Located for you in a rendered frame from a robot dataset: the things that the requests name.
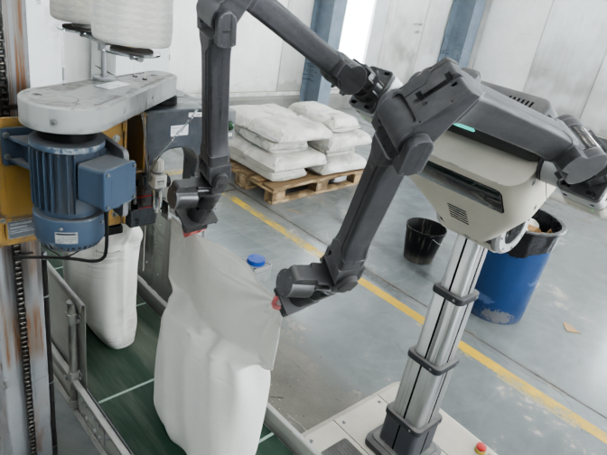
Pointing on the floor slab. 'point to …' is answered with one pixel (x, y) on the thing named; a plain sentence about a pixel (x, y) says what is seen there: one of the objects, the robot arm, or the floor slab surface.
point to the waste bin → (516, 273)
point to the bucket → (423, 239)
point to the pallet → (247, 180)
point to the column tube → (18, 72)
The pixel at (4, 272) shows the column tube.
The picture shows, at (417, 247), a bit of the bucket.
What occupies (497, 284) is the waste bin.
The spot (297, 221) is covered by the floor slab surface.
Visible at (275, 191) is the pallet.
